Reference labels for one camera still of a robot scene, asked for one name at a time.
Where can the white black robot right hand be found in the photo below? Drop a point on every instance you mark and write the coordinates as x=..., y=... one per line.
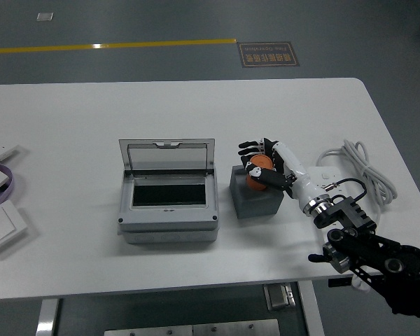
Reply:
x=294, y=168

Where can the orange cylinder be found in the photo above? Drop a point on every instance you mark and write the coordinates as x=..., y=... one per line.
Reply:
x=260, y=162

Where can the grey enclosure box clear lid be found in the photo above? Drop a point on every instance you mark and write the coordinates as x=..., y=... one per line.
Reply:
x=168, y=220

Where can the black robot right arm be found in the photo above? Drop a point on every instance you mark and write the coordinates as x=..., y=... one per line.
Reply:
x=388, y=259

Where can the grey cube with round hole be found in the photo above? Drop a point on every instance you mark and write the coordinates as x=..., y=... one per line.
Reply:
x=255, y=206

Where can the brown floor sign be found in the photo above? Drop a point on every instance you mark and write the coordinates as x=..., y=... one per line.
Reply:
x=267, y=54

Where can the black table control panel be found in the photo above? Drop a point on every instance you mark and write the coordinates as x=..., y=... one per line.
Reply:
x=337, y=283

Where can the white power plug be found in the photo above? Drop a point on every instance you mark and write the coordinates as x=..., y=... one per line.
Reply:
x=358, y=285

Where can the white table leg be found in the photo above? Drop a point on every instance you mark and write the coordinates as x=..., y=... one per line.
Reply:
x=47, y=318
x=311, y=311

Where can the yellow floor tape line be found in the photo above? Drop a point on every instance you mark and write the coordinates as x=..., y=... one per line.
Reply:
x=126, y=45

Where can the purple band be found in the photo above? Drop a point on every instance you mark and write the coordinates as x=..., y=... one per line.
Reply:
x=10, y=178

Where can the small metal floor plate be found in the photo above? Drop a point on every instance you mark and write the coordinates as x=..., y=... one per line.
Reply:
x=45, y=16

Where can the metal table bracket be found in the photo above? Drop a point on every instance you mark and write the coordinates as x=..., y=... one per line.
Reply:
x=278, y=297

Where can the metal base plate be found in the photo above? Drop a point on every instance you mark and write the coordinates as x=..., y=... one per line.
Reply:
x=192, y=329

